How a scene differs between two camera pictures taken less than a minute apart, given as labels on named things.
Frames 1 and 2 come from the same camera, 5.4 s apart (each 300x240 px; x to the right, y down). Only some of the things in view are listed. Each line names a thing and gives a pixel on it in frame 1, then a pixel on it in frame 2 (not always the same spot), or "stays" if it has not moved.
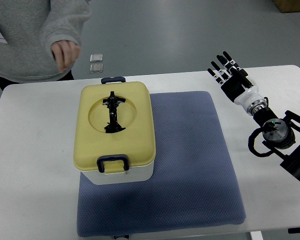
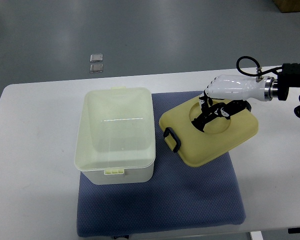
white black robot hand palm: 241,88 to 239,87
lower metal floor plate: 96,68 stays
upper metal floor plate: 96,57 stays
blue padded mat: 194,184 stays
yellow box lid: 137,141 to 197,147
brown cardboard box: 292,6 stays
